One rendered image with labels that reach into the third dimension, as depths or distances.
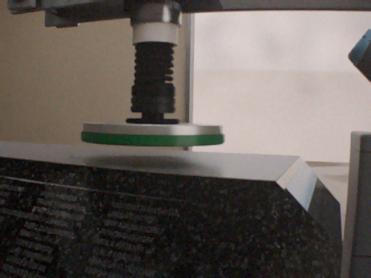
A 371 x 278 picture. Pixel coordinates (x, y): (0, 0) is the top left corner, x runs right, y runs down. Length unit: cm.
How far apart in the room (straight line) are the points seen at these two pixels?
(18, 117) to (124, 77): 207
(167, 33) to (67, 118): 591
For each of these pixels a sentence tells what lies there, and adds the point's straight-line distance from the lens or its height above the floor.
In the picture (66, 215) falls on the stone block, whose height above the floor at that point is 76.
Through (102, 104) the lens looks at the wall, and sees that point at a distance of 618.
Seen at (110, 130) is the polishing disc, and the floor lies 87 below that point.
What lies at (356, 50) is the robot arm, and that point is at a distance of 158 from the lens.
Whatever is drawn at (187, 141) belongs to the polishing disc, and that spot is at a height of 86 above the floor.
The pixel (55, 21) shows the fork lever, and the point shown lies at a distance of 79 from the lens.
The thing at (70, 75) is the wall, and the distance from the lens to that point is 651.
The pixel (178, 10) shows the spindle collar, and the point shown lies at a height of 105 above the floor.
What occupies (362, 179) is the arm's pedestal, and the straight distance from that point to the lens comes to 144.
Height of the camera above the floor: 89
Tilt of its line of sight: 3 degrees down
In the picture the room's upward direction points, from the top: 1 degrees clockwise
